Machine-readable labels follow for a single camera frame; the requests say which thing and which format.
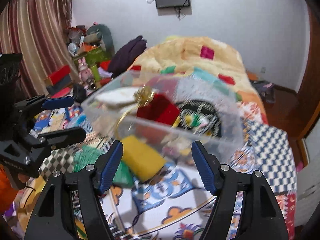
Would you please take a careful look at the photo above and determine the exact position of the white cloth pouch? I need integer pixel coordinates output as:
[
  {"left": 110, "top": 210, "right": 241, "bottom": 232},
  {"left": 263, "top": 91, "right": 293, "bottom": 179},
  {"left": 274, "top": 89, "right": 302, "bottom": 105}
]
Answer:
[{"left": 95, "top": 87, "right": 140, "bottom": 107}]

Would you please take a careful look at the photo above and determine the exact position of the yellow sponge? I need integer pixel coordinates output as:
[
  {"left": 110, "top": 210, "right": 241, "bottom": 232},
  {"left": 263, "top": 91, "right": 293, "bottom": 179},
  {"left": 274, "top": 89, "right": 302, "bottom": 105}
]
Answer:
[{"left": 121, "top": 135, "right": 166, "bottom": 182}]

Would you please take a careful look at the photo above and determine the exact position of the red velvet pouch gold tie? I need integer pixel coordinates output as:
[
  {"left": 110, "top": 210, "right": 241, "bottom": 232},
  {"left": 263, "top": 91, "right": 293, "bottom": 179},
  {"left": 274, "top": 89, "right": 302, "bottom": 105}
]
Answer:
[{"left": 114, "top": 84, "right": 181, "bottom": 140}]

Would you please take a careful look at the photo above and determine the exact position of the clear plastic storage box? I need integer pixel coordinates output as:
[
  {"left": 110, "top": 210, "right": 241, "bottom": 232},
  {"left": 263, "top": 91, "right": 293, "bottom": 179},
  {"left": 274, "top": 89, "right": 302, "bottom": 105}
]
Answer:
[{"left": 82, "top": 70, "right": 244, "bottom": 163}]

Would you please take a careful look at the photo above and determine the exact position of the floral fabric item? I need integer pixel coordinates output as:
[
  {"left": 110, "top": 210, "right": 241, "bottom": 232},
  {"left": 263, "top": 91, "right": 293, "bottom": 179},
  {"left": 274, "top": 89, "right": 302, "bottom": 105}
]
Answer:
[{"left": 173, "top": 114, "right": 209, "bottom": 130}]

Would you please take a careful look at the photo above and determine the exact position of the hand in orange sleeve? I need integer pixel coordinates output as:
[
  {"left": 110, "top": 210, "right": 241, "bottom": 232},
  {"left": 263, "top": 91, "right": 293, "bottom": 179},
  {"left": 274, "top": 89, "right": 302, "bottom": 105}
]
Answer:
[{"left": 8, "top": 173, "right": 30, "bottom": 190}]

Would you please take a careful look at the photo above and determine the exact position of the red box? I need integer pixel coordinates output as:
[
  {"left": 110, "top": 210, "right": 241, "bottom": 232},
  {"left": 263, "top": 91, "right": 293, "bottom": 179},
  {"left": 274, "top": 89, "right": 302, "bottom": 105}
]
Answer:
[{"left": 44, "top": 65, "right": 72, "bottom": 86}]

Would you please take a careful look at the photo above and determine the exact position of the green ribbed cloth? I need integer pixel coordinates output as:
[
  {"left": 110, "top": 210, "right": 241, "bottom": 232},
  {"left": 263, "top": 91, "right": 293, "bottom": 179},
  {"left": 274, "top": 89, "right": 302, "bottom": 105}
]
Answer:
[{"left": 73, "top": 141, "right": 134, "bottom": 192}]

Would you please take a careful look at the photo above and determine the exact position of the pink plush rabbit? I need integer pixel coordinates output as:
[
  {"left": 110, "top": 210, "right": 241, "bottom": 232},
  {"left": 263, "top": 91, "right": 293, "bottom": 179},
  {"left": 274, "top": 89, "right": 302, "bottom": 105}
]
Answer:
[{"left": 78, "top": 57, "right": 96, "bottom": 90}]

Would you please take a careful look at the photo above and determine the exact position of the green tube bottle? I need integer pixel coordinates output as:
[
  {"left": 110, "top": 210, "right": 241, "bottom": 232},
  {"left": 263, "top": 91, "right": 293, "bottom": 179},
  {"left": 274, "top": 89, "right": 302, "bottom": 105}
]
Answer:
[{"left": 90, "top": 64, "right": 101, "bottom": 88}]

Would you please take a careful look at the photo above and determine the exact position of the green gift box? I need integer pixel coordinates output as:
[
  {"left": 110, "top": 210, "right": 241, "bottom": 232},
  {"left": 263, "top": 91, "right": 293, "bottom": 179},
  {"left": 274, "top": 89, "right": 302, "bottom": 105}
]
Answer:
[{"left": 73, "top": 47, "right": 112, "bottom": 66}]

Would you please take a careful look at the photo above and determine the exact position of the striped brown curtain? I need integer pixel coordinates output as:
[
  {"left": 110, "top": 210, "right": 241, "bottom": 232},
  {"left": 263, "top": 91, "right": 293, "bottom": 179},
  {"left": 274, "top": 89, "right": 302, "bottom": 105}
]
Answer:
[{"left": 1, "top": 0, "right": 79, "bottom": 97}]

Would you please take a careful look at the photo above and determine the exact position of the grey plush toy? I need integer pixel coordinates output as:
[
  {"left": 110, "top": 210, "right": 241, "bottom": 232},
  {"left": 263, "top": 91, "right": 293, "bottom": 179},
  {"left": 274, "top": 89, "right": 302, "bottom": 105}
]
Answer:
[{"left": 84, "top": 24, "right": 114, "bottom": 52}]

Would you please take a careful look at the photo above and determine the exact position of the dark purple garment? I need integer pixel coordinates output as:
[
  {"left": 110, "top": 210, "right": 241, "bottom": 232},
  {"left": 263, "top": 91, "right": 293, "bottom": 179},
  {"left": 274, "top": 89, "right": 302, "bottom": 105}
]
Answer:
[{"left": 107, "top": 35, "right": 147, "bottom": 78}]

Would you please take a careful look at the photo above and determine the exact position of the patterned patchwork bed sheet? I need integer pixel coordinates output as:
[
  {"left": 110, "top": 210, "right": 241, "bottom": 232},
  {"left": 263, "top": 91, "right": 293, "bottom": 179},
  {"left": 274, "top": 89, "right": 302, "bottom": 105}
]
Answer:
[{"left": 37, "top": 104, "right": 298, "bottom": 240}]

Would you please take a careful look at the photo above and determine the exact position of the brown wooden door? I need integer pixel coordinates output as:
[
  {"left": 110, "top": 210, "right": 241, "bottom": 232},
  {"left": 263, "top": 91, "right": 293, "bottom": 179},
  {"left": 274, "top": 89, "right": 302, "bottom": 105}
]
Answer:
[{"left": 295, "top": 10, "right": 319, "bottom": 139}]

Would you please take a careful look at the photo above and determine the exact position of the yellow patchwork fleece blanket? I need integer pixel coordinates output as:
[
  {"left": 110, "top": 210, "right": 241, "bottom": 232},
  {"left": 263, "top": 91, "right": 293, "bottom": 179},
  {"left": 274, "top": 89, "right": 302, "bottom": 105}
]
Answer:
[{"left": 129, "top": 36, "right": 268, "bottom": 124}]

